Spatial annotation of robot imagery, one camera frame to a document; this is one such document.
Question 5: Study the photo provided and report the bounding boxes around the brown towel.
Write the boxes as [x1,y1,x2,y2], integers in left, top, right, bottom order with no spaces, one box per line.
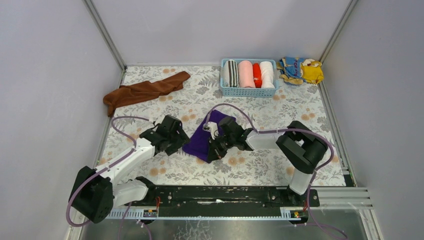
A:
[103,71,191,117]

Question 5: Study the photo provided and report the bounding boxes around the slotted cable duct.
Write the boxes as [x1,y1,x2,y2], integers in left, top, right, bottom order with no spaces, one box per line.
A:
[106,207,309,224]

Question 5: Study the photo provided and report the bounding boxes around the red rolled towel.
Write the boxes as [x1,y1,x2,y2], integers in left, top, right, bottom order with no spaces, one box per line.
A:
[252,63,263,88]

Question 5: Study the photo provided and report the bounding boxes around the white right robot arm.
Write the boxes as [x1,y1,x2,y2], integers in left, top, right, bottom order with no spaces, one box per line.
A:
[202,116,330,196]

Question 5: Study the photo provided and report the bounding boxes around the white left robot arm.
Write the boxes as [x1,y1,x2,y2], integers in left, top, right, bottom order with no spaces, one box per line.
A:
[65,115,190,227]

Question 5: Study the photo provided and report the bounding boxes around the purple towel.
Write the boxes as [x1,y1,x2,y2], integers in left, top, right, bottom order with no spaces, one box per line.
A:
[182,110,236,164]

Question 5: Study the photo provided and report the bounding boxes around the light blue plastic basket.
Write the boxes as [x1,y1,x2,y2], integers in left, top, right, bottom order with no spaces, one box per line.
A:
[220,58,279,98]

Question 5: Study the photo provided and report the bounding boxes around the blue yellow cartoon towel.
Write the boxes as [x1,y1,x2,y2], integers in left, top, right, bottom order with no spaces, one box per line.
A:
[276,57,325,86]

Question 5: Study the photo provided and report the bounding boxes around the floral patterned table mat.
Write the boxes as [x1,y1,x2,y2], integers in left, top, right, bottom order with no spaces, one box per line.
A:
[98,66,334,186]

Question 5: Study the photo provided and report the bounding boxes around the striped rolled towel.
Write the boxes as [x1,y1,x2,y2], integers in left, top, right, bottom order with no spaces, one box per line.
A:
[222,59,240,88]

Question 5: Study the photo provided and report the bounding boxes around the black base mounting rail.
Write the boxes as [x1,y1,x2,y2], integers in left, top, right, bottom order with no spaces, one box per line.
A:
[132,185,320,219]

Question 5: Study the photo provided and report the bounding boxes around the pink rolled towel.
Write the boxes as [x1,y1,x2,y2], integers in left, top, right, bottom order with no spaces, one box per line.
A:
[238,60,256,88]

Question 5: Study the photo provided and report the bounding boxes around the white rolled towel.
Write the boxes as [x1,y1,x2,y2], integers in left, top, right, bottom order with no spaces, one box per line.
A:
[259,61,275,89]

